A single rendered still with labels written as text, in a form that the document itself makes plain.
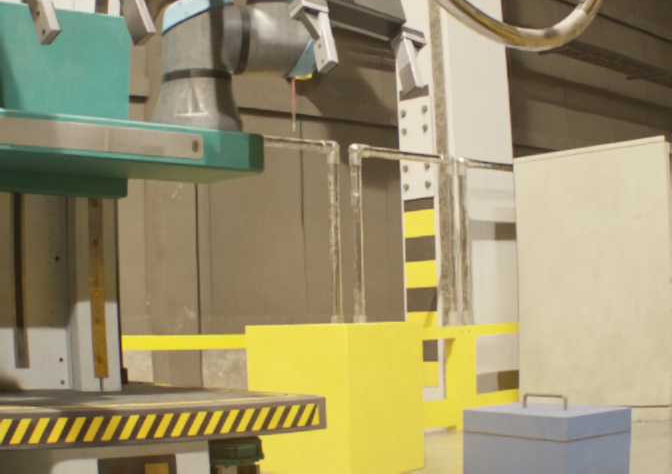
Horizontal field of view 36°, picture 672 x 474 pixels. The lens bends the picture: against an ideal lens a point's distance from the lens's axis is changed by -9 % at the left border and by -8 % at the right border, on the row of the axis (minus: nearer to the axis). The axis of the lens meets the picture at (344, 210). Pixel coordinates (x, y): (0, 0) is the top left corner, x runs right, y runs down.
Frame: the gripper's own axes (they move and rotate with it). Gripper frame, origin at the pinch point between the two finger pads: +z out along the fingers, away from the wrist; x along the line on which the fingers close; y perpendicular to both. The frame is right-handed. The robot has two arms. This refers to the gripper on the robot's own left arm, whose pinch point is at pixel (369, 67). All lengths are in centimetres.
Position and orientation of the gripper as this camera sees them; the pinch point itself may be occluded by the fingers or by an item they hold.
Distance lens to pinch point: 138.1
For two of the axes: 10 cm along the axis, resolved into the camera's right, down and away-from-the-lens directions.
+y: 5.7, -4.8, -6.7
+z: 1.7, 8.6, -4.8
